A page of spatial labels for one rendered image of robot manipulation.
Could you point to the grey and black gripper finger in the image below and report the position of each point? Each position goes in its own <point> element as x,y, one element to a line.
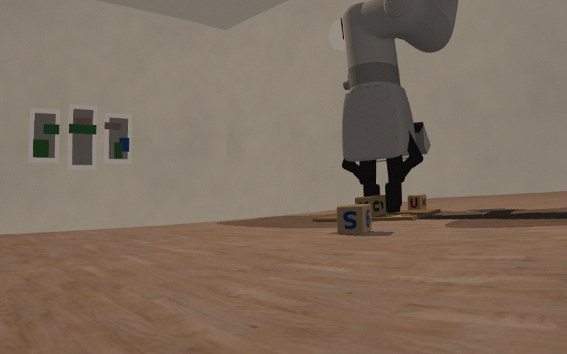
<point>397,171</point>
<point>366,173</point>

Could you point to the tan wooden letter block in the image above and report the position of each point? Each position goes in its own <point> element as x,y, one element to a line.
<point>354,219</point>
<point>417,202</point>
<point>374,201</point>
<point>382,204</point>

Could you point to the orange flat mat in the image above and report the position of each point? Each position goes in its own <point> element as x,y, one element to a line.
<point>403,215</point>

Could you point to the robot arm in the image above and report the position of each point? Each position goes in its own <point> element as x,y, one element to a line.
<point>370,29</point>

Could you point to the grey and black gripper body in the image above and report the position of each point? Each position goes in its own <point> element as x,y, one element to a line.
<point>376,122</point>

